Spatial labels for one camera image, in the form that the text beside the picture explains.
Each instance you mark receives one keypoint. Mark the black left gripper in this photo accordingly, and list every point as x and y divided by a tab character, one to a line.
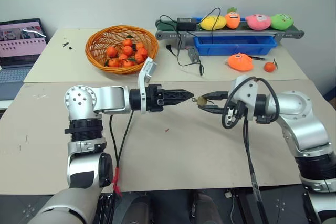
153	98

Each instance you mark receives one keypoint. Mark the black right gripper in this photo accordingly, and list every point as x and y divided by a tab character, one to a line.
240	111

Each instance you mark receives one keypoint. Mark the brass padlock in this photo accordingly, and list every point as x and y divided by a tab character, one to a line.
201	101

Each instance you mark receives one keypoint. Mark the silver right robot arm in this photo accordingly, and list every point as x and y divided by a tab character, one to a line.
299	119

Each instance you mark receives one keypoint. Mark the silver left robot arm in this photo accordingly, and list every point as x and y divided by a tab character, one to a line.
105	98

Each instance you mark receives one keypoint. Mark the orange round plush toy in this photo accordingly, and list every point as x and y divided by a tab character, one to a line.
240	62

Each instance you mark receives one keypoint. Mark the blue plastic bin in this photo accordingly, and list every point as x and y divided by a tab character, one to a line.
233	47

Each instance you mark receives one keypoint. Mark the orange tangerine with leaf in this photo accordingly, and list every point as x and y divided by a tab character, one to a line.
270	67

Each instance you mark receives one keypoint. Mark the dark green cloth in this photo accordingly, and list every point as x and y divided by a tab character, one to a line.
165	26

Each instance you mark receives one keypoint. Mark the black power adapter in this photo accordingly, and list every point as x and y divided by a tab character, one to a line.
187	23

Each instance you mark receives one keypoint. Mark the yellow plush toy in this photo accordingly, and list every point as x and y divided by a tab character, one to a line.
213	22

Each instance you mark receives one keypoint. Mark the orange carrot plush toy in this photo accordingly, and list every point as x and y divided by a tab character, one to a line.
232	19

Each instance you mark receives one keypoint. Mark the pink plush toy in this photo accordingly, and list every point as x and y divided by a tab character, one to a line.
258	22

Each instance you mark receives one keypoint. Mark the orange wicker basket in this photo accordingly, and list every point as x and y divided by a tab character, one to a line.
97	51

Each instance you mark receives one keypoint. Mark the grey mini conveyor belt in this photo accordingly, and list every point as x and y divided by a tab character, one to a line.
288	34

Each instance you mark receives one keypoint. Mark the green plush toy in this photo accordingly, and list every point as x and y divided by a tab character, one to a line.
282	21

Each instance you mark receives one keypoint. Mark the brown rounded shape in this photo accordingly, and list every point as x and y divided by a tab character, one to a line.
204	208

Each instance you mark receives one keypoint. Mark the dark rounded shape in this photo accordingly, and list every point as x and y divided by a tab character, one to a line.
135	208

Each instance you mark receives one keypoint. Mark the small black clip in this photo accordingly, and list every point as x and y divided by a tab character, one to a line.
65	44

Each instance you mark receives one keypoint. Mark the grey laptop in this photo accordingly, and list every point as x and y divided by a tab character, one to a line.
18	48

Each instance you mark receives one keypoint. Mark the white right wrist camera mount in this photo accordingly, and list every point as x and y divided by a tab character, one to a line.
248	90

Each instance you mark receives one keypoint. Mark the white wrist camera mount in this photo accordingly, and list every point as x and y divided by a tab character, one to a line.
147	69
248	90

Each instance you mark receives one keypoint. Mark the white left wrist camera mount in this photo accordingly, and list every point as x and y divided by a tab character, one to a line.
147	69

